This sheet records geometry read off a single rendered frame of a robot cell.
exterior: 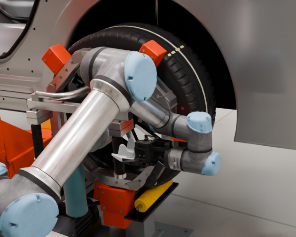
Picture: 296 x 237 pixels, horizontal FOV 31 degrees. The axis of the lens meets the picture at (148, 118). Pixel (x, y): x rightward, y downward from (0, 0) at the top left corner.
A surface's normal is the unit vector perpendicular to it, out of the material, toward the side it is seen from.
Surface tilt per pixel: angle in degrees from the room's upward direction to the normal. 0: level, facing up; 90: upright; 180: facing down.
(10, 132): 90
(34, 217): 94
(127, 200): 90
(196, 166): 90
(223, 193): 0
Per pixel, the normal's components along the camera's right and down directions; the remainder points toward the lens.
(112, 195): -0.46, 0.33
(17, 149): 0.89, 0.11
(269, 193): -0.05, -0.94
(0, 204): -0.53, -0.42
